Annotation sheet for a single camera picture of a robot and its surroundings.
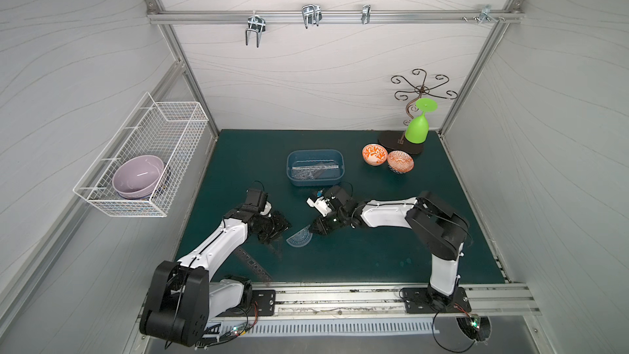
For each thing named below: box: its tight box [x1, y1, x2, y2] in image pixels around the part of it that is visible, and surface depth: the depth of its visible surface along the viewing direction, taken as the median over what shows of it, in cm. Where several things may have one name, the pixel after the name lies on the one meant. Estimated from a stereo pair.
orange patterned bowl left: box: [361, 142, 389, 167], surface depth 110 cm
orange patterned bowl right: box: [387, 149, 415, 175], surface depth 109 cm
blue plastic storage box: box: [286, 149, 346, 187], surface depth 106 cm
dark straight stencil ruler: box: [235, 246, 274, 285], surface depth 82 cm
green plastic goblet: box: [404, 97, 439, 145], surface depth 92 cm
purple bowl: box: [112, 154, 165, 200], surface depth 62 cm
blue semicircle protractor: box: [285, 224, 313, 248], surface depth 88 cm
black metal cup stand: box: [378, 69, 459, 155], surface depth 98 cm
